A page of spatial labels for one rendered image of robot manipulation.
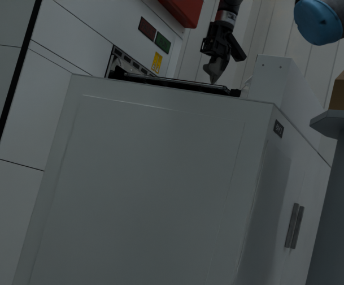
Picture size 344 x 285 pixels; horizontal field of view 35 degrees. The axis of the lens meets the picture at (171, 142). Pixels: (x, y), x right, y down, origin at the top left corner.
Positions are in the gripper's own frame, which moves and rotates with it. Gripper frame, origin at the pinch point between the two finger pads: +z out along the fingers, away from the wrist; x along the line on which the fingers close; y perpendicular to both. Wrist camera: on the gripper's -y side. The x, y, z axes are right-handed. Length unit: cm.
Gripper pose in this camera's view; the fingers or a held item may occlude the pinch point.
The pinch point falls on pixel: (214, 81)
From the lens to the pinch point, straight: 194.9
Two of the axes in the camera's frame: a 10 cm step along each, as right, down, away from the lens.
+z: -2.5, 9.6, -1.2
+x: 5.8, 0.5, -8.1
